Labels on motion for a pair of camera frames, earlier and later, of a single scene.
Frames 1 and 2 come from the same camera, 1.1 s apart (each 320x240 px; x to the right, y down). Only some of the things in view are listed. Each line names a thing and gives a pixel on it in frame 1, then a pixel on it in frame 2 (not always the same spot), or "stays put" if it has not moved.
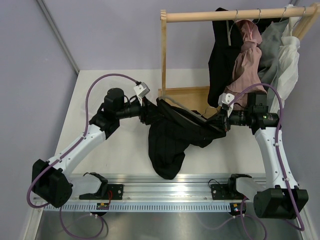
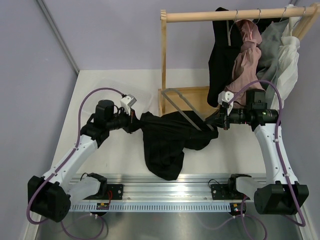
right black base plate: (225, 192) stays put
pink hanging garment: (246, 72) stays put
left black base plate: (106, 192) stays put
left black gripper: (148, 111) -> (133, 123)
